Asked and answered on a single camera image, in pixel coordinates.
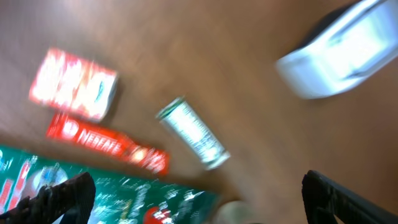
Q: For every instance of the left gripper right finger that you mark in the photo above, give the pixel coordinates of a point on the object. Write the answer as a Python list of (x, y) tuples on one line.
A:
[(325, 201)]

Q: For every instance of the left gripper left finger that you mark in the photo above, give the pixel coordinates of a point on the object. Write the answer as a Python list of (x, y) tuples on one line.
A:
[(70, 202)]

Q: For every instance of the green 3M gloves packet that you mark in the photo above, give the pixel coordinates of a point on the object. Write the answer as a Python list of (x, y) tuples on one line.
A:
[(118, 198)]

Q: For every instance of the red Nescafe sachet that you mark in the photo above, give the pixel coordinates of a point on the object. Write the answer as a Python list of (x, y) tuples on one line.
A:
[(107, 141)]

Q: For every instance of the red white small box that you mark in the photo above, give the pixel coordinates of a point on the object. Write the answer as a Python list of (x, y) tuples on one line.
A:
[(74, 85)]

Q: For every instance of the green white battery pack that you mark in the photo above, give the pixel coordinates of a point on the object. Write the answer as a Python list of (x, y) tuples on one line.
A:
[(180, 117)]

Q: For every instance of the white barcode scanner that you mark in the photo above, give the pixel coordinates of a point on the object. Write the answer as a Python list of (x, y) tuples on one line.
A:
[(345, 48)]

